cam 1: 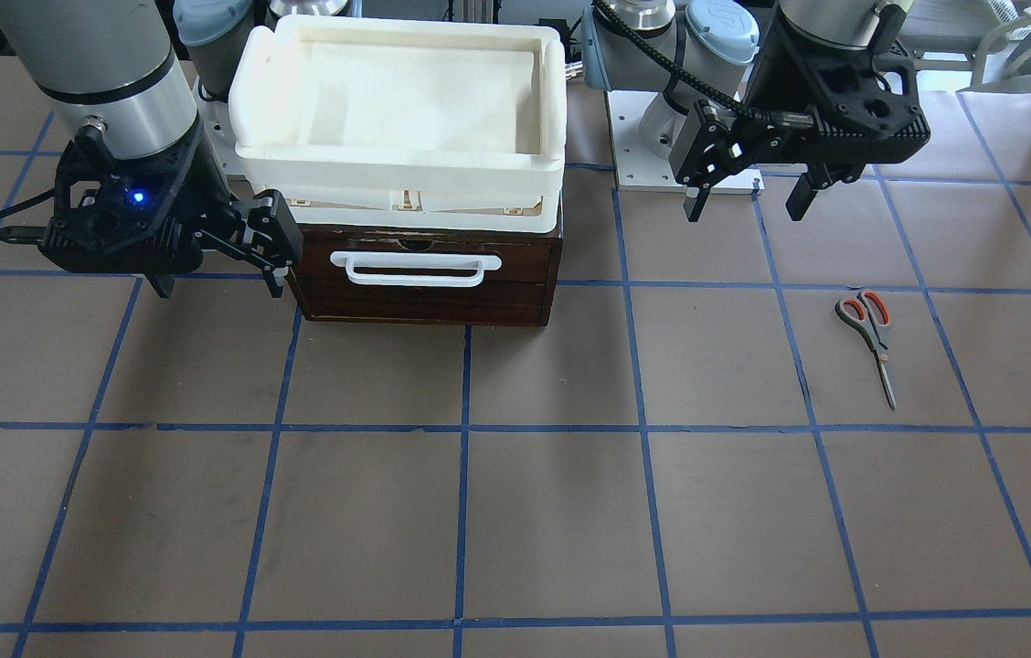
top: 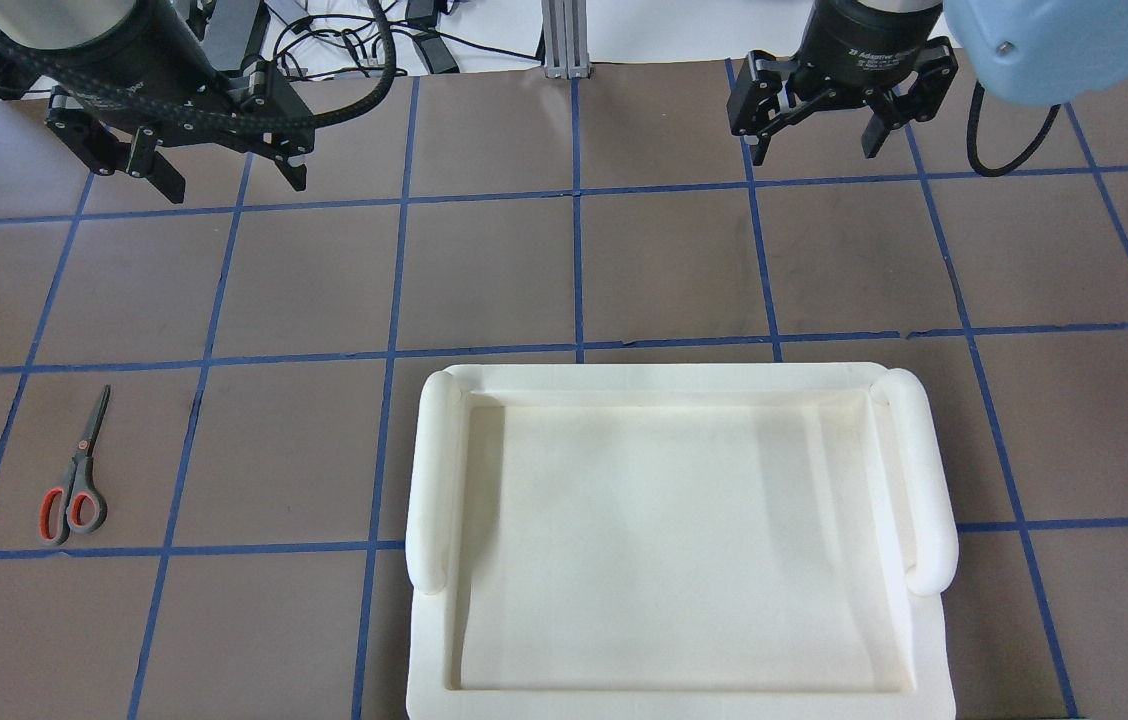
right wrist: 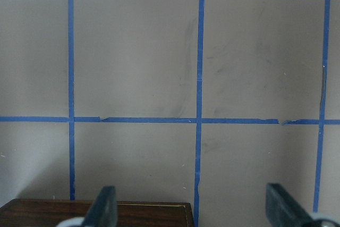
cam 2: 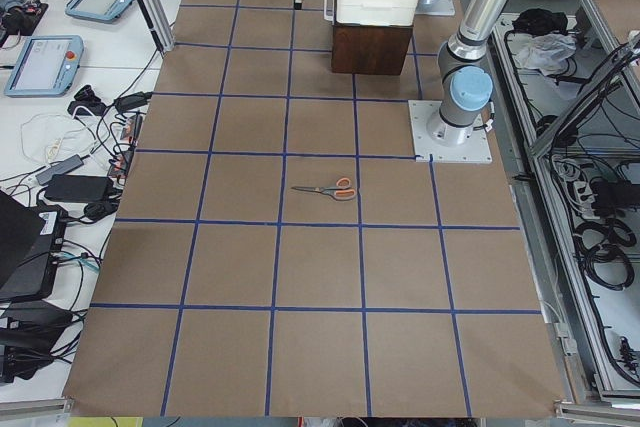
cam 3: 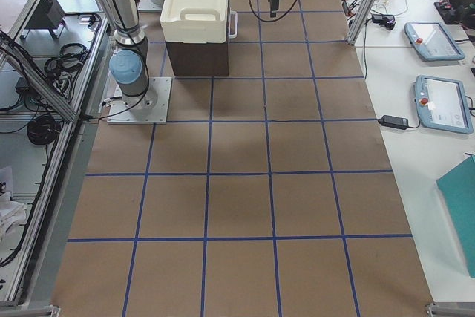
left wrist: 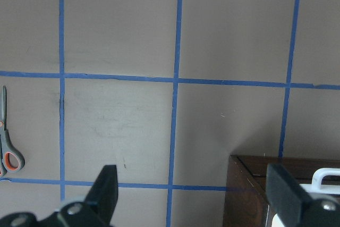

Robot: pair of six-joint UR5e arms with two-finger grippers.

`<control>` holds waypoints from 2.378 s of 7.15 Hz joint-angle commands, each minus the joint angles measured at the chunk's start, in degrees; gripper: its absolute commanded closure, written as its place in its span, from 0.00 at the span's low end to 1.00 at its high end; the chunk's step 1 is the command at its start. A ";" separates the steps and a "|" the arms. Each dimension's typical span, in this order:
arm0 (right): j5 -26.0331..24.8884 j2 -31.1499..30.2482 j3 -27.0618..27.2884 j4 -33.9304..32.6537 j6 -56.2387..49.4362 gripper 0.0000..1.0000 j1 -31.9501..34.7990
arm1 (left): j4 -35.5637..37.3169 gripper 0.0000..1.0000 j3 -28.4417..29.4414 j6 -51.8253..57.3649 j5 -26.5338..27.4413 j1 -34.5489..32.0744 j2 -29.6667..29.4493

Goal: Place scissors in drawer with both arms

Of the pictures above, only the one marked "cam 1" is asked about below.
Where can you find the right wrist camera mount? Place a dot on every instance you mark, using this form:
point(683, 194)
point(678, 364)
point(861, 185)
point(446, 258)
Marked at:
point(114, 215)

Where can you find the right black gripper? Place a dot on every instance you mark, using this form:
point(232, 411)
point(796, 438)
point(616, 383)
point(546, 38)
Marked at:
point(205, 194)

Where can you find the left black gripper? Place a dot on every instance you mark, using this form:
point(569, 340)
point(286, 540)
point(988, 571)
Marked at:
point(764, 89)

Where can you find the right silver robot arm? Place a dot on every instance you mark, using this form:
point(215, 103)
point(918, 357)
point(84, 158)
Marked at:
point(107, 59)

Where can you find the dark wooden drawer cabinet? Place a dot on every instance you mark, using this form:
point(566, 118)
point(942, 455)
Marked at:
point(497, 303)

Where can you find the orange grey handled scissors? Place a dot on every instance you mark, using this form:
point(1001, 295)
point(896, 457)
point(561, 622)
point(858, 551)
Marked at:
point(869, 315)

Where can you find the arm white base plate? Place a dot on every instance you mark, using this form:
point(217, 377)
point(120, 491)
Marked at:
point(648, 139)

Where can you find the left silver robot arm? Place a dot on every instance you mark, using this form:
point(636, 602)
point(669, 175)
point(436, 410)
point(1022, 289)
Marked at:
point(630, 45)

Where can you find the wooden drawer with white handle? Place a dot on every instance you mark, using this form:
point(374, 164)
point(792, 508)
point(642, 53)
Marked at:
point(438, 258)

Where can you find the white plastic tray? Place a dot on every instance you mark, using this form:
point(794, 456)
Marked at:
point(404, 124)

